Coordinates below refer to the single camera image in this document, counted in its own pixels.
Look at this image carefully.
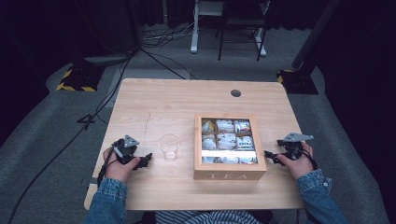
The person's left hand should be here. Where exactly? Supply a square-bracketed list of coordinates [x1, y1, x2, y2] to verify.
[103, 147, 142, 185]

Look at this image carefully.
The bundle of floor cables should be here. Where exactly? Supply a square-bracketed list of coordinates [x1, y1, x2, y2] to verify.
[141, 15, 206, 49]

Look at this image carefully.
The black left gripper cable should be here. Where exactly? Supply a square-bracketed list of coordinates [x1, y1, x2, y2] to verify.
[96, 140, 120, 189]

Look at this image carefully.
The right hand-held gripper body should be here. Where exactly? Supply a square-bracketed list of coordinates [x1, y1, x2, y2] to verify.
[276, 132, 315, 161]

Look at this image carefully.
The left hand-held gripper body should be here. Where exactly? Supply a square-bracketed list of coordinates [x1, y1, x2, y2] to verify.
[111, 134, 145, 165]

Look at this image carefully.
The black metal chair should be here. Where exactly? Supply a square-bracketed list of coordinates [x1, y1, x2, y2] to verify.
[216, 0, 271, 63]

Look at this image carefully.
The black yellow striped stand base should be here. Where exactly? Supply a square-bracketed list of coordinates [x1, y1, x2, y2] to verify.
[55, 63, 106, 93]
[276, 68, 320, 95]

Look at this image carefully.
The person's right hand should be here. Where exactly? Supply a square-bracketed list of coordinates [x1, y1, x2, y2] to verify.
[276, 142, 316, 180]

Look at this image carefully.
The wooden tea box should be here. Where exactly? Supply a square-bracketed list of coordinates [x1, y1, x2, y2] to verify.
[192, 112, 268, 182]

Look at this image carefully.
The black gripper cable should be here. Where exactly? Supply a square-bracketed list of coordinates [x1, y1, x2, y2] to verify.
[96, 140, 120, 189]
[299, 147, 319, 171]

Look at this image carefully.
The black slanted stand post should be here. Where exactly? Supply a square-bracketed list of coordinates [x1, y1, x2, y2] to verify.
[290, 0, 342, 71]

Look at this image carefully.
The white desk frame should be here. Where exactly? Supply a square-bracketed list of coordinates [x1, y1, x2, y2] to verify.
[190, 0, 271, 58]

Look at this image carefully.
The person's striped shirt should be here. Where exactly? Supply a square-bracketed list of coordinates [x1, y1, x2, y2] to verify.
[154, 209, 263, 224]

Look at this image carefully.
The group of tea bags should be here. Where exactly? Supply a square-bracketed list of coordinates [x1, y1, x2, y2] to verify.
[201, 119, 259, 165]

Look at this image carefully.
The long black floor cable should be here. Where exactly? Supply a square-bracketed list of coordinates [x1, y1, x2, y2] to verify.
[7, 46, 141, 224]

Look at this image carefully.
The clear glass cup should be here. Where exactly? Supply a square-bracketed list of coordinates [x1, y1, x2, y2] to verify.
[157, 133, 181, 162]

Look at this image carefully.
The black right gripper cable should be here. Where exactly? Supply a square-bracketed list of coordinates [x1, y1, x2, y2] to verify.
[299, 147, 319, 171]

